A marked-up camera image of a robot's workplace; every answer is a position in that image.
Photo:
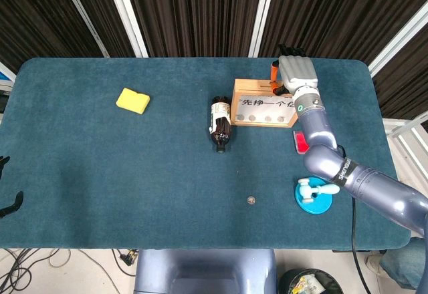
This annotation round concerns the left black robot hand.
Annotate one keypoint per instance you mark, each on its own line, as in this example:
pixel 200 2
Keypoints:
pixel 16 203

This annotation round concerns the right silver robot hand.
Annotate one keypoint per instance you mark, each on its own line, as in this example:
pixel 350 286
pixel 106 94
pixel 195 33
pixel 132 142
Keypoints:
pixel 297 70

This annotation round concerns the silver coin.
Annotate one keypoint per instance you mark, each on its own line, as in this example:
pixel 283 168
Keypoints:
pixel 251 200

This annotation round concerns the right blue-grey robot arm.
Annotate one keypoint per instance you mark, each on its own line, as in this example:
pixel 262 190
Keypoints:
pixel 317 127

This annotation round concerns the red ink pad case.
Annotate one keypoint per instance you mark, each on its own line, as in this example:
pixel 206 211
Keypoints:
pixel 301 142

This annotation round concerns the teal tablecloth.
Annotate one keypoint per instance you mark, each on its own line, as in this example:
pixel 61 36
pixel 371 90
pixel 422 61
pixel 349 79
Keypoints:
pixel 100 173

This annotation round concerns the dark glass bottle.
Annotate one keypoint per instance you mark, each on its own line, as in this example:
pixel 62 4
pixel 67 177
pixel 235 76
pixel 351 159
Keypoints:
pixel 220 130

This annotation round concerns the dark pleated curtain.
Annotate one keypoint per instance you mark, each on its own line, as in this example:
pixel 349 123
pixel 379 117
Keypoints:
pixel 200 13

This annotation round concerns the light blue toy roller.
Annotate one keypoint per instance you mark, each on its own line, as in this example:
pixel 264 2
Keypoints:
pixel 306 190

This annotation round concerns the black power plug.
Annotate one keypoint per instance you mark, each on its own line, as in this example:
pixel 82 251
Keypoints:
pixel 128 257

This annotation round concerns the blue round plate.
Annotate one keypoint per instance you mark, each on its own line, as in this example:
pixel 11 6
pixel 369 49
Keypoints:
pixel 314 205

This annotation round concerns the yellow sponge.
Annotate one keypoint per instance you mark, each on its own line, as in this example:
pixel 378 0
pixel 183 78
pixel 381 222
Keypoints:
pixel 132 101

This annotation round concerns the blue-grey robot torso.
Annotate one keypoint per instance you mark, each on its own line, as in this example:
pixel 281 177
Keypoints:
pixel 200 270

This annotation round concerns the black trash bin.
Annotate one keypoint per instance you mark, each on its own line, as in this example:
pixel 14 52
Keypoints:
pixel 286 282

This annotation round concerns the wooden framed money box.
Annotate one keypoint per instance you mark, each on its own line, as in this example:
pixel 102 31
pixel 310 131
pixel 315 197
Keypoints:
pixel 247 85

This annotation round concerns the wide white partition post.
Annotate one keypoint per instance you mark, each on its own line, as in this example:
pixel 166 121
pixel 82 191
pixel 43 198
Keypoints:
pixel 398 38
pixel 125 13
pixel 261 13

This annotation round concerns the aluminium frame rack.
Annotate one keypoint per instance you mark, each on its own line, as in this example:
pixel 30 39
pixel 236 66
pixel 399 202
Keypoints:
pixel 404 130

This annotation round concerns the thin grey partition post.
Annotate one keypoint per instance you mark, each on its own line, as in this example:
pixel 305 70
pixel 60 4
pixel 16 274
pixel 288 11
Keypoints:
pixel 83 16

